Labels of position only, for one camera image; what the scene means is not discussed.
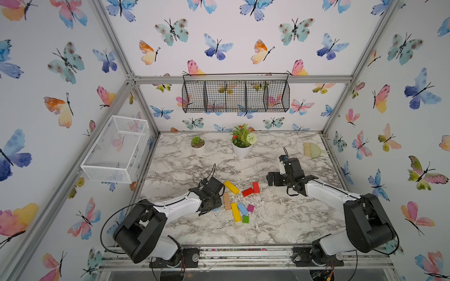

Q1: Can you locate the natural wood block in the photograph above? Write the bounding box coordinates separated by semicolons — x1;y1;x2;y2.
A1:
223;192;232;210

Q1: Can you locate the yellow block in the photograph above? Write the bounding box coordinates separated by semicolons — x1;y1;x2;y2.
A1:
224;181;240;194
231;203;241;222

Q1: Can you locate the green cube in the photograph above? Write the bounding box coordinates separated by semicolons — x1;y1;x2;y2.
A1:
242;215;250;224

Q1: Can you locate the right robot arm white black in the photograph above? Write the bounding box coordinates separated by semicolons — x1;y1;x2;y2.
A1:
266;155;399;267

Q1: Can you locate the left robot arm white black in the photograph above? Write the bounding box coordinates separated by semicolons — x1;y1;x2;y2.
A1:
112;177;225;267

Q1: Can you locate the red block short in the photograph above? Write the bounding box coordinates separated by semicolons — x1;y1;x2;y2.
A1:
252;181;260;194

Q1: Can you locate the red block long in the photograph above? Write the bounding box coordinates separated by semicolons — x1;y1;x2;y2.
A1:
242;188;254;197

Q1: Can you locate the small green potted plant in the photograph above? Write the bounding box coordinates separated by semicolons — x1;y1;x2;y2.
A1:
191;137;206;155

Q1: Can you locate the flowering potted plant white pot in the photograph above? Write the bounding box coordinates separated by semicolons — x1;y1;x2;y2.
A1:
232;124;257;158

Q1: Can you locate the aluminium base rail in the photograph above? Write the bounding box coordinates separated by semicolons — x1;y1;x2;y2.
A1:
100;245;394;272

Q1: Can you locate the black wire wall basket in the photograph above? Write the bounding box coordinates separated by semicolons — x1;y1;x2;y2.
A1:
178;73;290;114

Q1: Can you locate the white mesh wall basket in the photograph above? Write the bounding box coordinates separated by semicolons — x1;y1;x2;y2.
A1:
80;115;150;184

